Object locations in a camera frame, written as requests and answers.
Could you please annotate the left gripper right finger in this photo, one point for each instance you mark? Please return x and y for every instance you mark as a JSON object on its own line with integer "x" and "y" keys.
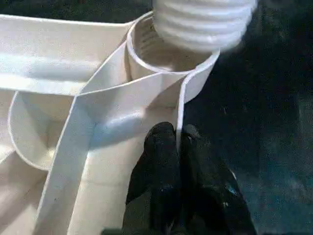
{"x": 207, "y": 186}

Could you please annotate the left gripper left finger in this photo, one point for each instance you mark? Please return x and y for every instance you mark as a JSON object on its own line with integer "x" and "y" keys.
{"x": 159, "y": 171}

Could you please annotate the white plastic table top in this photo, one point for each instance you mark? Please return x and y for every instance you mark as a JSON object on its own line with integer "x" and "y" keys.
{"x": 61, "y": 61}

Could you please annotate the white plastic table leg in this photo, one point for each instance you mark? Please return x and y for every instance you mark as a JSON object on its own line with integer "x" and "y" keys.
{"x": 203, "y": 24}

